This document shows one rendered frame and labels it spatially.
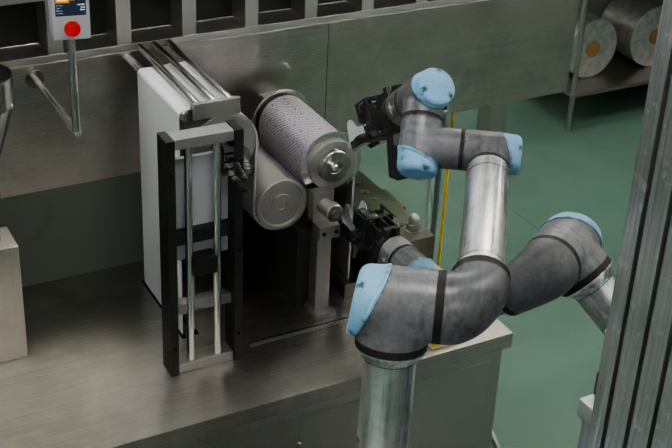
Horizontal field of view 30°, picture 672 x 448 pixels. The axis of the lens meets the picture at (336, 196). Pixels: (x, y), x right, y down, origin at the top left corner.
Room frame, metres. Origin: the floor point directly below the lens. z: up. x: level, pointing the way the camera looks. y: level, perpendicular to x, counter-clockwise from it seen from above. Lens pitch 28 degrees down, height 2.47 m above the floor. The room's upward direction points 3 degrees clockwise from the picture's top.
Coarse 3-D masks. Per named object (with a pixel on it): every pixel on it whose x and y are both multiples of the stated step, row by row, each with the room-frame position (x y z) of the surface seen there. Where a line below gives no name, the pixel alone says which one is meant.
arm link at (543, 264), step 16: (544, 240) 2.02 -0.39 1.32; (528, 256) 1.99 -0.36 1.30; (544, 256) 1.98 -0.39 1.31; (560, 256) 1.98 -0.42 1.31; (512, 272) 1.98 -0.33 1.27; (528, 272) 1.96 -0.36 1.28; (544, 272) 1.96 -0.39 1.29; (560, 272) 1.96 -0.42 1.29; (576, 272) 1.99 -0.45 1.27; (512, 288) 1.96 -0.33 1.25; (528, 288) 1.95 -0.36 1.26; (544, 288) 1.95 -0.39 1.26; (560, 288) 1.96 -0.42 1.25; (512, 304) 1.95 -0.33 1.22; (528, 304) 1.95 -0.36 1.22
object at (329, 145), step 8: (328, 144) 2.42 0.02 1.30; (336, 144) 2.43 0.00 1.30; (344, 144) 2.44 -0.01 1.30; (320, 152) 2.41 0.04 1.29; (352, 152) 2.45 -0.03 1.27; (312, 160) 2.40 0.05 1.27; (352, 160) 2.45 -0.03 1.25; (312, 168) 2.40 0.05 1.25; (352, 168) 2.45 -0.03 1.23; (312, 176) 2.40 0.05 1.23; (320, 184) 2.41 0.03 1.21; (328, 184) 2.42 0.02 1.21; (336, 184) 2.43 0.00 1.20
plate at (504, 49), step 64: (512, 0) 3.05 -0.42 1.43; (576, 0) 3.15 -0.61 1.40; (64, 64) 2.49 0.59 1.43; (256, 64) 2.71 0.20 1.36; (320, 64) 2.79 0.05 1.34; (384, 64) 2.87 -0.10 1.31; (448, 64) 2.97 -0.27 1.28; (512, 64) 3.06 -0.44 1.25; (64, 128) 2.48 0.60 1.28; (128, 128) 2.55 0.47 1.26; (0, 192) 2.41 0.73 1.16
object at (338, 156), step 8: (328, 152) 2.42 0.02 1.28; (336, 152) 2.42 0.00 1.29; (344, 152) 2.43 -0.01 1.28; (320, 160) 2.41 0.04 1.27; (328, 160) 2.41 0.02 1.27; (336, 160) 2.42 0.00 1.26; (344, 160) 2.43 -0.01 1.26; (320, 168) 2.40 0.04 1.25; (328, 168) 2.41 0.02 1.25; (344, 168) 2.43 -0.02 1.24; (320, 176) 2.42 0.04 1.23; (328, 176) 2.41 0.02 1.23; (336, 176) 2.42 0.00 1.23; (344, 176) 2.43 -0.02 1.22
